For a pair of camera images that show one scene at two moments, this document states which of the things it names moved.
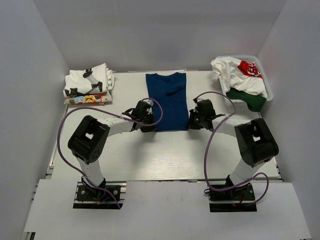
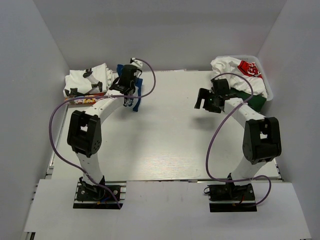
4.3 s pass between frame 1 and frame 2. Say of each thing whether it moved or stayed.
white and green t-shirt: stayed
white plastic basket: stayed
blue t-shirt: moved
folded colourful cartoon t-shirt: stayed
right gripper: moved
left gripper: moved
